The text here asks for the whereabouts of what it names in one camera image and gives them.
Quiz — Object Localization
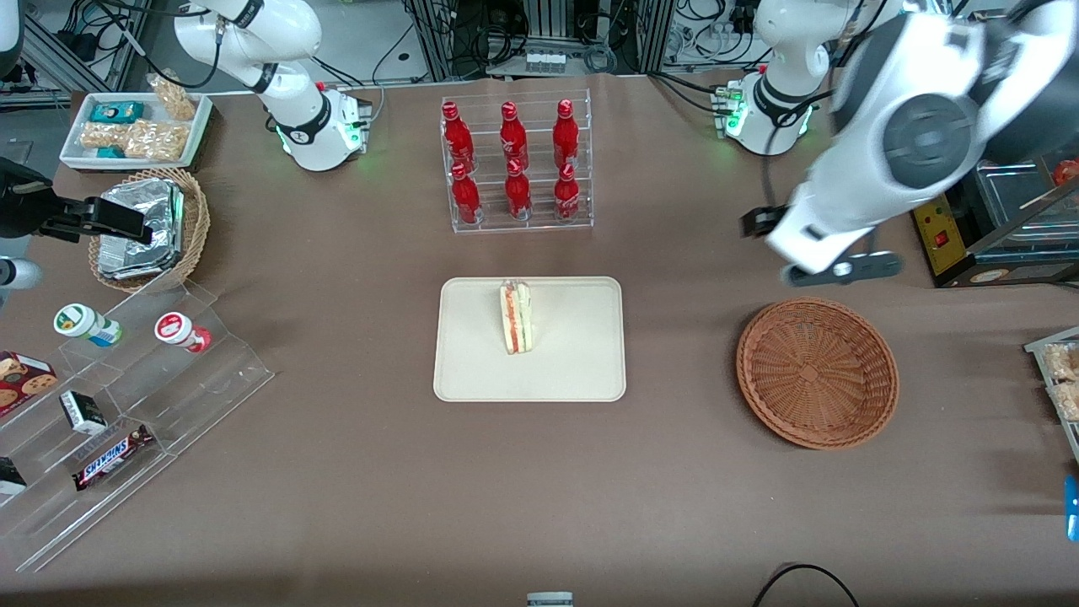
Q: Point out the red lid yogurt cup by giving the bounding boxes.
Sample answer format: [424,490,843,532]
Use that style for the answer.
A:
[154,311,212,354]

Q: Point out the white rectangular snack tray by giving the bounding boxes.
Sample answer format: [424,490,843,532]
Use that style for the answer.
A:
[59,91,213,172]

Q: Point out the Snickers chocolate bar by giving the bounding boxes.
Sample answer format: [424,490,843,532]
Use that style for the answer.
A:
[72,424,155,492]

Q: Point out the aluminium foil containers stack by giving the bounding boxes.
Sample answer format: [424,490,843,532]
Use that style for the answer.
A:
[97,179,185,281]

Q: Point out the black looped cable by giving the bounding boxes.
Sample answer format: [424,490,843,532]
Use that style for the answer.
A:
[750,562,861,607]

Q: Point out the beige plastic tray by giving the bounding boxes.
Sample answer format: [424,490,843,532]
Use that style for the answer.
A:
[433,277,627,403]

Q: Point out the clear plastic snack tray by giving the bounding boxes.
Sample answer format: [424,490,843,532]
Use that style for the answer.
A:
[1024,327,1079,465]

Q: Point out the clear acrylic bottle rack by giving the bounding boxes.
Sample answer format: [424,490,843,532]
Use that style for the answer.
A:
[440,89,594,234]

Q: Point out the green lid yogurt cup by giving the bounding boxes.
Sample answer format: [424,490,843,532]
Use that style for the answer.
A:
[53,303,123,348]

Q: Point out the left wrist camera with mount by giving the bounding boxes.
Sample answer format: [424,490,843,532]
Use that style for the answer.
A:
[780,250,905,288]

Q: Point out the light wicker basket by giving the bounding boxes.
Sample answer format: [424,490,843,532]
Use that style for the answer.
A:
[88,167,211,294]

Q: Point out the triangle sandwich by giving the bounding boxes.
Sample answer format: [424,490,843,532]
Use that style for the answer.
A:
[499,281,534,356]

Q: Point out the clear acrylic stepped shelf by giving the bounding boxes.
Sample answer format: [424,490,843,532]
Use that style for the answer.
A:
[0,278,276,574]

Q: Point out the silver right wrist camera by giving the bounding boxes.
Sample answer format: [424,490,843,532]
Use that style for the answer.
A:
[0,257,43,293]

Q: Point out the small black white carton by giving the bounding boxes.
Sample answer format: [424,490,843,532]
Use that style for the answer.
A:
[59,390,109,436]

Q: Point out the brown wicker basket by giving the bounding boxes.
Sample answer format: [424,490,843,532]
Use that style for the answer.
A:
[736,297,900,450]

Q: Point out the aluminium frame with cables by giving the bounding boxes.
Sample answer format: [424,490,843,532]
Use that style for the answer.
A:
[403,0,755,81]

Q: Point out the red cookie box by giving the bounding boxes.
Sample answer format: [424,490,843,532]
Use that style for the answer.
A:
[0,351,60,418]

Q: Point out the red cola bottle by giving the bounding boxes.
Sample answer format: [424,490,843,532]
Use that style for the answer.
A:
[499,101,530,169]
[451,163,482,225]
[554,163,582,222]
[442,101,475,174]
[504,158,534,222]
[552,99,581,169]

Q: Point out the black yellow equipment box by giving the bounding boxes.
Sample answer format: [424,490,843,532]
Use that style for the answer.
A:
[910,160,1079,289]

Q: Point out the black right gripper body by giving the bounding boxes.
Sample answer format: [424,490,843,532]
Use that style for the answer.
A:
[0,158,56,241]

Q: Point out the clear bag of crackers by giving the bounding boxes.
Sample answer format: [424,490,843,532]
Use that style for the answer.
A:
[125,120,188,162]
[79,122,129,151]
[146,72,197,121]

